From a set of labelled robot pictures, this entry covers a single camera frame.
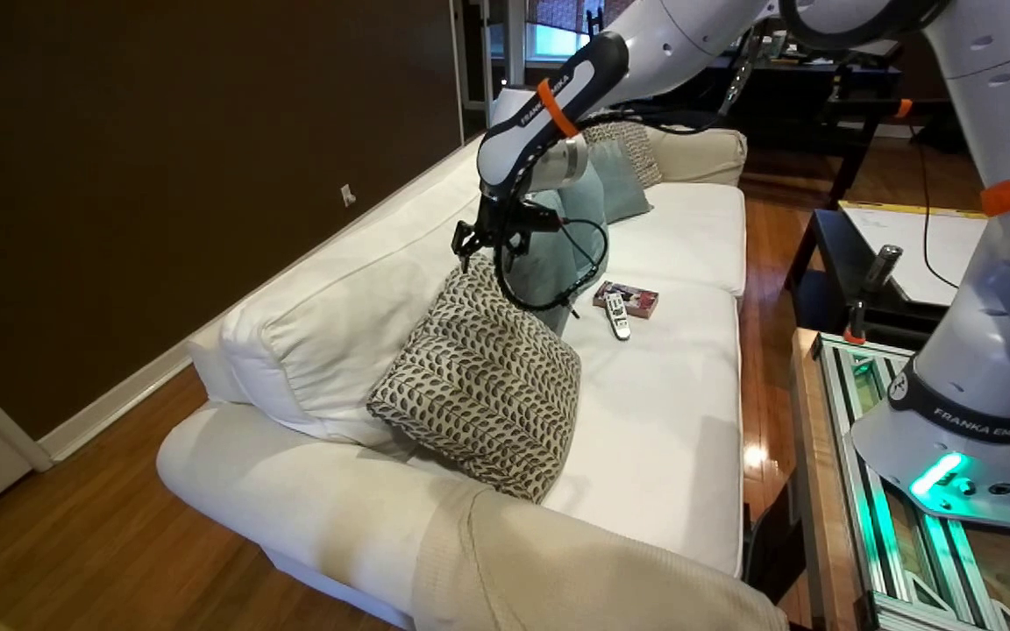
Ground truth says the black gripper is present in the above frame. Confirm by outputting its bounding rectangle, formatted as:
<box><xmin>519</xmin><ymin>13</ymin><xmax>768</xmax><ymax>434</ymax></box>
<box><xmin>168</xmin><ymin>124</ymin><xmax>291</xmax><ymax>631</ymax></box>
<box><xmin>448</xmin><ymin>194</ymin><xmax>568</xmax><ymax>282</ymax></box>

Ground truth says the beige black leaf-pattern pillow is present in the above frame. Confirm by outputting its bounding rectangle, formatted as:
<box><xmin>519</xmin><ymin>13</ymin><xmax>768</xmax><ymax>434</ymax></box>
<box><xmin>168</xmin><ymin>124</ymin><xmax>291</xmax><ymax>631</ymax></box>
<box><xmin>360</xmin><ymin>256</ymin><xmax>586</xmax><ymax>504</ymax></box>

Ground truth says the white couch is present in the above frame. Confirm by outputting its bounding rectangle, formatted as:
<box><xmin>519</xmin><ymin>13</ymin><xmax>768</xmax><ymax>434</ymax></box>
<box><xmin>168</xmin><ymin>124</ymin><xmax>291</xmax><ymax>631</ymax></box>
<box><xmin>153</xmin><ymin>121</ymin><xmax>794</xmax><ymax>631</ymax></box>

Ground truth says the white remote control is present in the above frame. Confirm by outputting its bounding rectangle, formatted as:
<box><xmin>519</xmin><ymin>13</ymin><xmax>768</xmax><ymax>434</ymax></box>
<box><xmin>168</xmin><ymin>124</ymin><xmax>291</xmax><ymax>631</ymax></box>
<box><xmin>600</xmin><ymin>292</ymin><xmax>639</xmax><ymax>345</ymax></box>

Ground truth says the DVD case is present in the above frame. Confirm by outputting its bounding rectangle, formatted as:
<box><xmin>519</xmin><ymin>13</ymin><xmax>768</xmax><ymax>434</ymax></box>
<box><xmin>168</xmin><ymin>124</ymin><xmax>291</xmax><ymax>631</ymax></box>
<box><xmin>590</xmin><ymin>278</ymin><xmax>664</xmax><ymax>327</ymax></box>

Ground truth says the black desk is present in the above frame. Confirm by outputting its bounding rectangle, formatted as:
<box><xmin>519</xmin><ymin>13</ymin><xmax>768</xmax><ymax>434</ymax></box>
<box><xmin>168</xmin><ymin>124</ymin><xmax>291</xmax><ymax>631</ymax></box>
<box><xmin>595</xmin><ymin>46</ymin><xmax>920</xmax><ymax>214</ymax></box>

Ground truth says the black low table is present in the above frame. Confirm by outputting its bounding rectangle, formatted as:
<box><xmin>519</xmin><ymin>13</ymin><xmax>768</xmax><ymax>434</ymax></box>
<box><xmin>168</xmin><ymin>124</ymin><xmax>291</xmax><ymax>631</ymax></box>
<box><xmin>781</xmin><ymin>202</ymin><xmax>1001</xmax><ymax>354</ymax></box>

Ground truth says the wooden table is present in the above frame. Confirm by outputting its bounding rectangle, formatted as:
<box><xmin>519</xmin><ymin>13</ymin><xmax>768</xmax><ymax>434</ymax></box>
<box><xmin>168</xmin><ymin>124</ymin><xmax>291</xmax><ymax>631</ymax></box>
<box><xmin>786</xmin><ymin>327</ymin><xmax>884</xmax><ymax>631</ymax></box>

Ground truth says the white floor mat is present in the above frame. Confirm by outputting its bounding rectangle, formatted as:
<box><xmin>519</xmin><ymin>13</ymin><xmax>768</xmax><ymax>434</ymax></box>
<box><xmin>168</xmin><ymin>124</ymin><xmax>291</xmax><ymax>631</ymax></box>
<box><xmin>835</xmin><ymin>196</ymin><xmax>988</xmax><ymax>309</ymax></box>

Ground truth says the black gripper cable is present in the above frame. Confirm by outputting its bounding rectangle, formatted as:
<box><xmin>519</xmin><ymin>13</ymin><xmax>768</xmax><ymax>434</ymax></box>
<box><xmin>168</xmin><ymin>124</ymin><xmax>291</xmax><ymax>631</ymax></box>
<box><xmin>488</xmin><ymin>208</ymin><xmax>614</xmax><ymax>315</ymax></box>

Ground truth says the black lever handle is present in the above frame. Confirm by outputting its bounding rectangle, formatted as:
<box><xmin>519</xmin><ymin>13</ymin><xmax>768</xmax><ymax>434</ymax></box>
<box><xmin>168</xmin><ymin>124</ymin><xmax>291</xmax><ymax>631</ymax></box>
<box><xmin>841</xmin><ymin>241</ymin><xmax>904</xmax><ymax>345</ymax></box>

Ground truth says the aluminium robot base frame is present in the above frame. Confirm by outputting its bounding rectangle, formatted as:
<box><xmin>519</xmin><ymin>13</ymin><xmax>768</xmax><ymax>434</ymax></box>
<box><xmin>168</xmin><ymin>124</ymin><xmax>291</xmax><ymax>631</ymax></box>
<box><xmin>812</xmin><ymin>329</ymin><xmax>1010</xmax><ymax>631</ymax></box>

